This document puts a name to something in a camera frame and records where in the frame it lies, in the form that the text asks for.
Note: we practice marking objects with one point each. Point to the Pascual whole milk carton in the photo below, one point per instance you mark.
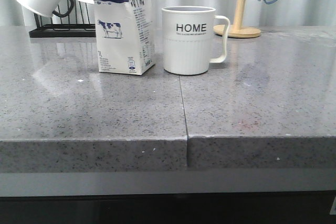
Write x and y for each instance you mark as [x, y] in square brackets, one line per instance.
[124, 35]

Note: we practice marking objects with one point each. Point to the white HOME cup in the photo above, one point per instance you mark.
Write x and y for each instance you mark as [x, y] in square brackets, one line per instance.
[187, 39]

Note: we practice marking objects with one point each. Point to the black wire mug rack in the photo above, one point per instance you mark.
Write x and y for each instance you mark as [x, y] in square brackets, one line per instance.
[79, 23]

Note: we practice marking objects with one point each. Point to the wooden mug tree stand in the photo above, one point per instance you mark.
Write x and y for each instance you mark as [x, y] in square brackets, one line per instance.
[237, 29]

